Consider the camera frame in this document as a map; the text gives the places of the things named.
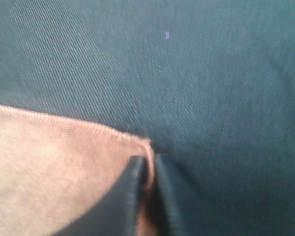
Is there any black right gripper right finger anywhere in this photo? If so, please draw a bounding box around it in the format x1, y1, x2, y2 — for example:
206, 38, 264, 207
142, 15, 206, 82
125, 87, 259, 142
155, 154, 236, 236

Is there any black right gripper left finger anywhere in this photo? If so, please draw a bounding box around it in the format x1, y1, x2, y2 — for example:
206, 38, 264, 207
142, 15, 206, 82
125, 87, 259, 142
54, 156, 146, 236

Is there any brown microfibre towel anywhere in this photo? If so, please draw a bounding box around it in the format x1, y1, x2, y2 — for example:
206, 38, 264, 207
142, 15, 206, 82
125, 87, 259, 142
0, 105, 156, 236

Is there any black table cloth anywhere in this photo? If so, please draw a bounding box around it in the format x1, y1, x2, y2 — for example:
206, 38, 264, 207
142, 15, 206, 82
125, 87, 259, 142
0, 0, 295, 236

